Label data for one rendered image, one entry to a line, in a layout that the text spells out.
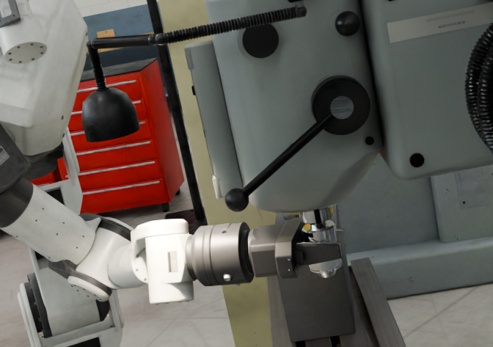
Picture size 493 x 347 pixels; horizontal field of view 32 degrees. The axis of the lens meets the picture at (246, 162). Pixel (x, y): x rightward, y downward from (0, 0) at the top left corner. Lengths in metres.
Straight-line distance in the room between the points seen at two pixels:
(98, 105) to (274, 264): 0.33
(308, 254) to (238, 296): 1.93
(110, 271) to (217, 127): 0.40
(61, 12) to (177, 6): 1.42
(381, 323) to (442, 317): 2.17
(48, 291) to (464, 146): 1.02
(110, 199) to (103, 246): 4.48
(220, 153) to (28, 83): 0.40
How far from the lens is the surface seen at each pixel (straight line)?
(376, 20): 1.04
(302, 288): 1.54
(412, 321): 3.76
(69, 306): 1.84
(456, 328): 3.66
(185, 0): 2.87
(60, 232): 1.45
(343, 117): 1.03
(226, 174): 1.16
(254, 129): 1.07
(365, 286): 1.76
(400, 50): 1.05
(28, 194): 1.42
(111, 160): 5.87
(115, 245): 1.48
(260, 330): 3.17
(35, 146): 1.48
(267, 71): 1.06
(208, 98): 1.14
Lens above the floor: 1.67
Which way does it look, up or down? 14 degrees down
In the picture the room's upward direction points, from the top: 12 degrees counter-clockwise
